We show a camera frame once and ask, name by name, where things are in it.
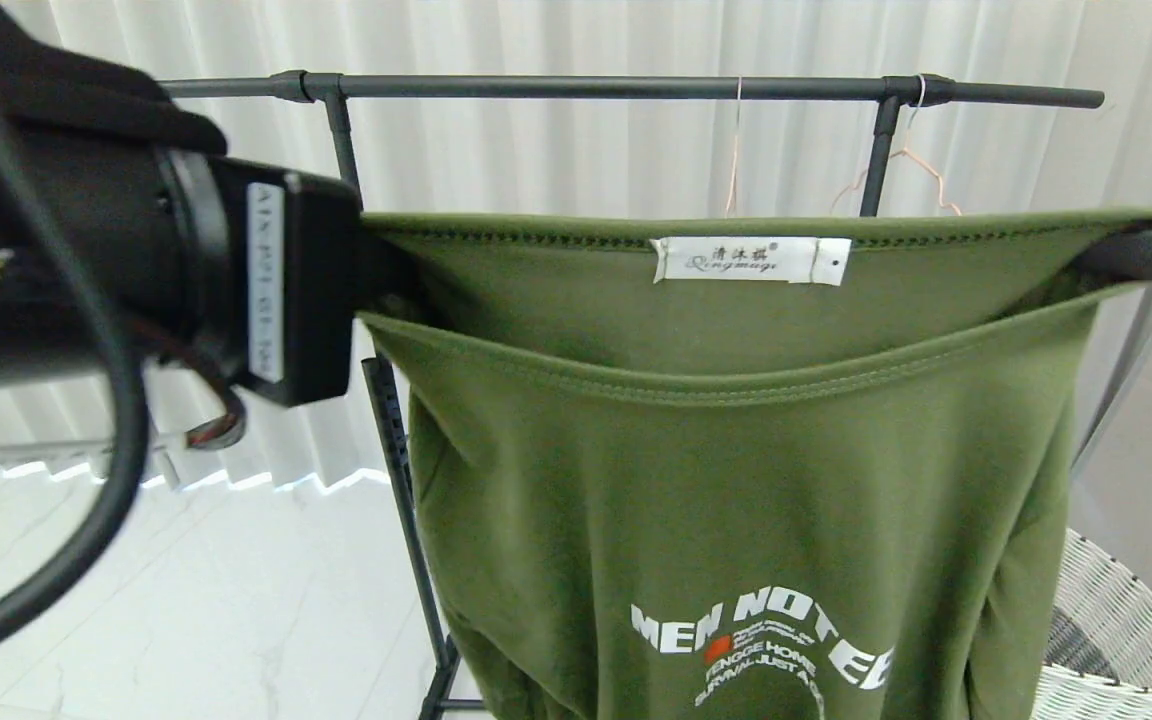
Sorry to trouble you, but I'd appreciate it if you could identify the pink clothes hanger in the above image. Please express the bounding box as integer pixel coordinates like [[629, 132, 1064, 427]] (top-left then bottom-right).
[[724, 76, 745, 219], [829, 73, 964, 217]]

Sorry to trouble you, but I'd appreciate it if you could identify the white curtain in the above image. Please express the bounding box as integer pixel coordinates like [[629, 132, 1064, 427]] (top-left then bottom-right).
[[0, 0, 1152, 491]]

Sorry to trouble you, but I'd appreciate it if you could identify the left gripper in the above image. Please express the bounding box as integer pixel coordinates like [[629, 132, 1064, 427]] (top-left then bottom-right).
[[0, 140, 364, 408]]

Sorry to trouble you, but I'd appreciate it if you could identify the green printed shirt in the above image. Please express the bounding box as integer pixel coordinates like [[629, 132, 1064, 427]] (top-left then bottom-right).
[[356, 205, 1152, 720]]

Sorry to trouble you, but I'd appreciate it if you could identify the white laundry basket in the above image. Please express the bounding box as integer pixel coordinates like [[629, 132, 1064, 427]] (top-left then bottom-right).
[[1031, 528, 1152, 720]]

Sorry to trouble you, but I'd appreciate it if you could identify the black clothes rack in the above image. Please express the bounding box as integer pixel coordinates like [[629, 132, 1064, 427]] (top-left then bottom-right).
[[158, 70, 1105, 720]]

